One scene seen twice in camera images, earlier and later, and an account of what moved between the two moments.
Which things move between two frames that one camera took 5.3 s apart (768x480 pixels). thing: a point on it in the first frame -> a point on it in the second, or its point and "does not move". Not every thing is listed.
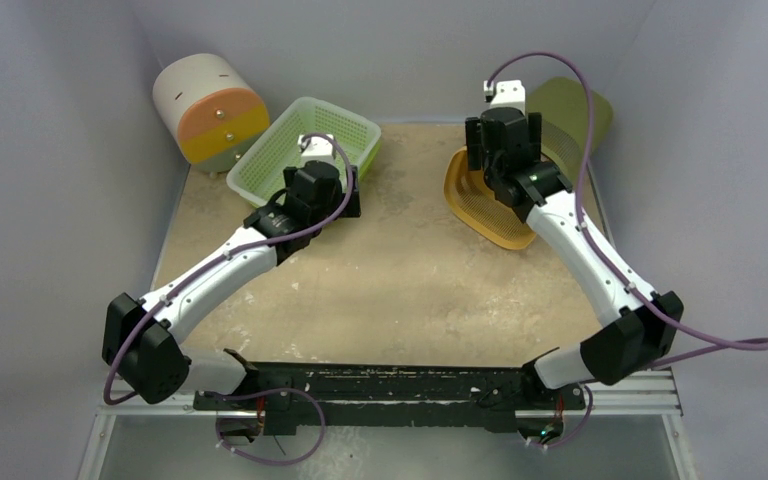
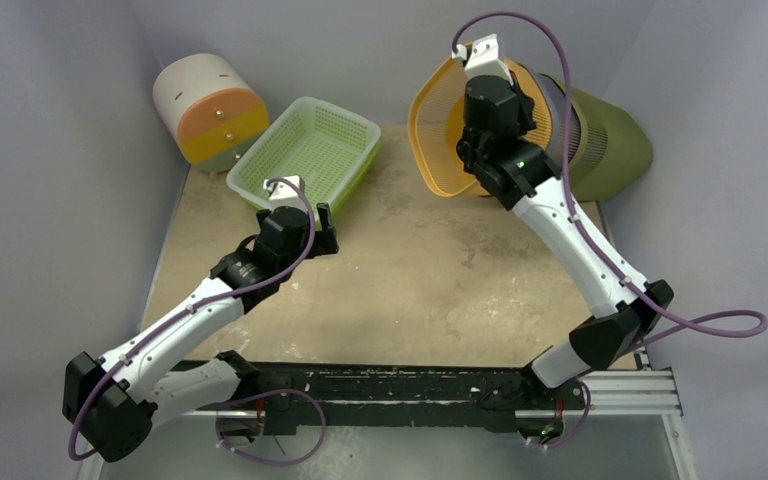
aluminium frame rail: (652, 394) does not move
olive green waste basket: (563, 106) -> (616, 150)
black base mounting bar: (384, 396) does not move
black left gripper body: (337, 200) -> (323, 241)
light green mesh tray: (259, 172) does not move
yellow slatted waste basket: (470, 194) -> (436, 114)
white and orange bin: (214, 114) does not move
